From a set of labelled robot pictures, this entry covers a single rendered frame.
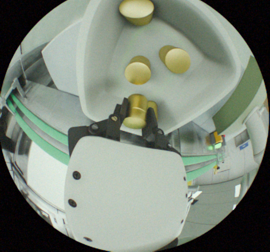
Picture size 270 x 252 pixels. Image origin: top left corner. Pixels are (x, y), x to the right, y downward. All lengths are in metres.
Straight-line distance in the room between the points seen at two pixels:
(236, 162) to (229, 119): 5.89
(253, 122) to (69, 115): 0.63
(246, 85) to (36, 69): 1.04
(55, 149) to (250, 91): 0.56
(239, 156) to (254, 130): 5.77
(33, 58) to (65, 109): 0.58
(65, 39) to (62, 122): 0.22
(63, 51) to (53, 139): 0.24
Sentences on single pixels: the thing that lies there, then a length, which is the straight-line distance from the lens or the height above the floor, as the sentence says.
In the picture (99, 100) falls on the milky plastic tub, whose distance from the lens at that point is 0.18.
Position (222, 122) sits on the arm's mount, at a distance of 0.34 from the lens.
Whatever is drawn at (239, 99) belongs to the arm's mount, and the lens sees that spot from 0.33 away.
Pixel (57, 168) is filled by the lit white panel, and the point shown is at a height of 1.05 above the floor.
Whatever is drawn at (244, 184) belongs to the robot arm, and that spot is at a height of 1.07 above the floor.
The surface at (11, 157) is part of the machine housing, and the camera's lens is 0.88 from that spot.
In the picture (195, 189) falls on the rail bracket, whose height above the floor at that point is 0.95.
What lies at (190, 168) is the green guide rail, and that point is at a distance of 0.28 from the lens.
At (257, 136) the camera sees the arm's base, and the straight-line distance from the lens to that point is 0.43.
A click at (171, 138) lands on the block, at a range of 0.19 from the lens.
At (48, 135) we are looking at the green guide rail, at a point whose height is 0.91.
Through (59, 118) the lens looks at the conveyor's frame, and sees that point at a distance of 0.26.
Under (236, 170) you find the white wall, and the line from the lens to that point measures 6.26.
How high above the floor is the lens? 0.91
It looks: 34 degrees down
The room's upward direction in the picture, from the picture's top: 171 degrees counter-clockwise
